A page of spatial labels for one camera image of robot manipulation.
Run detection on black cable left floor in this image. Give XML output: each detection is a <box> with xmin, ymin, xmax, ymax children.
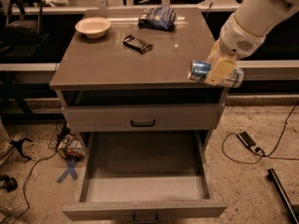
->
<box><xmin>10</xmin><ymin>150</ymin><xmax>60</xmax><ymax>224</ymax></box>

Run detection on black bar on floor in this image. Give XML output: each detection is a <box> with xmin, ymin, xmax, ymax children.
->
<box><xmin>267</xmin><ymin>168</ymin><xmax>299</xmax><ymax>224</ymax></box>

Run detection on blue tape cross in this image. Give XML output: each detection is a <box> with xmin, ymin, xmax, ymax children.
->
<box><xmin>57</xmin><ymin>159</ymin><xmax>79</xmax><ymax>184</ymax></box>

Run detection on white ceramic bowl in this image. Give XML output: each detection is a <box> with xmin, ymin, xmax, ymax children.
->
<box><xmin>75</xmin><ymin>17</ymin><xmax>111</xmax><ymax>39</ymax></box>

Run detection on snack packets on floor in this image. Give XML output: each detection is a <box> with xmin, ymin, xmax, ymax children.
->
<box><xmin>57</xmin><ymin>134</ymin><xmax>85</xmax><ymax>160</ymax></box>

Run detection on blue chip bag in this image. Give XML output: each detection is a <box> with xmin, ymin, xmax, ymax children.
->
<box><xmin>138</xmin><ymin>6</ymin><xmax>177</xmax><ymax>31</ymax></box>

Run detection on black chair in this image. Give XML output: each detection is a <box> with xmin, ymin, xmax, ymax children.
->
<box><xmin>0</xmin><ymin>0</ymin><xmax>47</xmax><ymax>58</ymax></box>

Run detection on black cable right floor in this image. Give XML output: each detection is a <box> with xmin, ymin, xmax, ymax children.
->
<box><xmin>221</xmin><ymin>100</ymin><xmax>299</xmax><ymax>166</ymax></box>

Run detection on blue silver redbull can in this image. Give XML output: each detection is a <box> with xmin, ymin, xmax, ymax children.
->
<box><xmin>188</xmin><ymin>60</ymin><xmax>244</xmax><ymax>88</ymax></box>

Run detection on grey drawer cabinet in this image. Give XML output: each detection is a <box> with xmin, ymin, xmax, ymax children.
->
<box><xmin>50</xmin><ymin>7</ymin><xmax>227</xmax><ymax>144</ymax></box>

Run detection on black cable floor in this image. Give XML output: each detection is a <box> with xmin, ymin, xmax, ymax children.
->
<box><xmin>221</xmin><ymin>100</ymin><xmax>299</xmax><ymax>166</ymax></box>
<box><xmin>10</xmin><ymin>150</ymin><xmax>60</xmax><ymax>224</ymax></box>

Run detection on black caster wheel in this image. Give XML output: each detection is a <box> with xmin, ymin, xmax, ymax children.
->
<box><xmin>0</xmin><ymin>175</ymin><xmax>18</xmax><ymax>192</ymax></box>

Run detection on black snack bar wrapper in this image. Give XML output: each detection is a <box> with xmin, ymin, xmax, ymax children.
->
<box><xmin>122</xmin><ymin>35</ymin><xmax>153</xmax><ymax>54</ymax></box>

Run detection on open bottom drawer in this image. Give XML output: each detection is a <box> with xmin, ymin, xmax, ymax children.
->
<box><xmin>63</xmin><ymin>131</ymin><xmax>227</xmax><ymax>224</ymax></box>

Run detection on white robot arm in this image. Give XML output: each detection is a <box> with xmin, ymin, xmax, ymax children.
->
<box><xmin>204</xmin><ymin>0</ymin><xmax>299</xmax><ymax>87</ymax></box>

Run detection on closed middle drawer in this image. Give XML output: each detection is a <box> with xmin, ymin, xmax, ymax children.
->
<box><xmin>62</xmin><ymin>105</ymin><xmax>224</xmax><ymax>133</ymax></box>

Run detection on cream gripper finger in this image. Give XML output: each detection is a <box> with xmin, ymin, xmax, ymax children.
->
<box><xmin>206</xmin><ymin>58</ymin><xmax>236</xmax><ymax>86</ymax></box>

